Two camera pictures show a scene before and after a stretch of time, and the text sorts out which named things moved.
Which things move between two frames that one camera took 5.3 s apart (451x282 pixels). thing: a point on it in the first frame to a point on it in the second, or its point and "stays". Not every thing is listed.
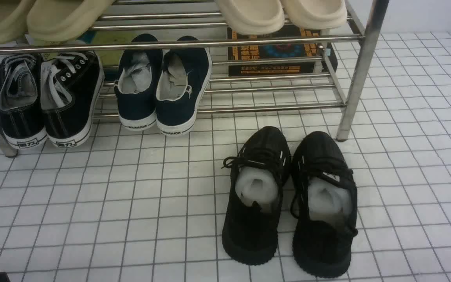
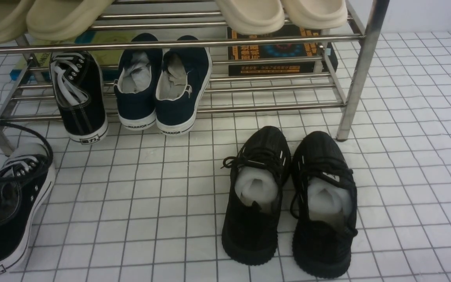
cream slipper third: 253,17 stays
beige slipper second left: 57,20 stays
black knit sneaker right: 323,206 stays
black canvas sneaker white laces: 18,89 to 7,202
